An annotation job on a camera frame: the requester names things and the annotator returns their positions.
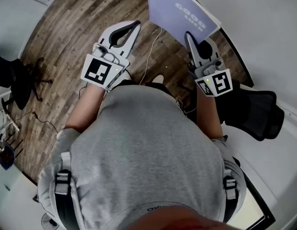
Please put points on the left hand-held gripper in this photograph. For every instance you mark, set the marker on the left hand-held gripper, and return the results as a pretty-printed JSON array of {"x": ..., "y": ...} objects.
[{"x": 95, "y": 72}]

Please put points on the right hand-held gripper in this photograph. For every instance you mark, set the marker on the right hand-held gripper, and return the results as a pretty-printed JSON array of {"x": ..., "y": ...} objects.
[{"x": 220, "y": 83}]

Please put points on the purple spiral notebook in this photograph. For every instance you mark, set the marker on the purple spiral notebook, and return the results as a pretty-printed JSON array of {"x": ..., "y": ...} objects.
[{"x": 170, "y": 8}]

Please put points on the person's right forearm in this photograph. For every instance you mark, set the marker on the person's right forearm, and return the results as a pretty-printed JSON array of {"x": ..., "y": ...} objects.
[{"x": 207, "y": 116}]

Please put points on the person's left forearm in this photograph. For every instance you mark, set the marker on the person's left forearm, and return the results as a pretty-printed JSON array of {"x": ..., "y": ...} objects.
[{"x": 83, "y": 109}]

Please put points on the person's white left shoe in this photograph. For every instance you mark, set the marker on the person's white left shoe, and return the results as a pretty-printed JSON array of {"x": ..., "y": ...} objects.
[{"x": 123, "y": 77}]

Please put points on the person's white shoe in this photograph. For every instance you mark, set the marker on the person's white shoe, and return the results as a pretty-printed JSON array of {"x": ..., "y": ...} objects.
[
  {"x": 123, "y": 77},
  {"x": 158, "y": 78}
]

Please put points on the person's white right shoe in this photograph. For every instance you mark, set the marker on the person's white right shoe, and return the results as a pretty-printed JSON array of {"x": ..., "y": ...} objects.
[{"x": 158, "y": 78}]

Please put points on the person's black trousers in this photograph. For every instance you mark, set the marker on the person's black trousers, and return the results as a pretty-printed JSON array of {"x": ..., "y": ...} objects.
[{"x": 163, "y": 88}]

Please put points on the black office chair with headrest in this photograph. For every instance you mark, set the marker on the black office chair with headrest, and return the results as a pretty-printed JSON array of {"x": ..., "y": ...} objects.
[{"x": 254, "y": 114}]

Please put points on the grey sweatshirt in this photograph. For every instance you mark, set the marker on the grey sweatshirt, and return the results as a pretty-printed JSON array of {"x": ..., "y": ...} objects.
[{"x": 143, "y": 147}]

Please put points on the black swivel chair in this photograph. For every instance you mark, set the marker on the black swivel chair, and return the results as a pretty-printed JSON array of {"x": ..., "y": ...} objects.
[{"x": 19, "y": 80}]

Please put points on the person's chin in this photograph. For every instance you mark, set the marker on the person's chin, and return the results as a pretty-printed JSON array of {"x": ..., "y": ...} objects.
[{"x": 177, "y": 220}]

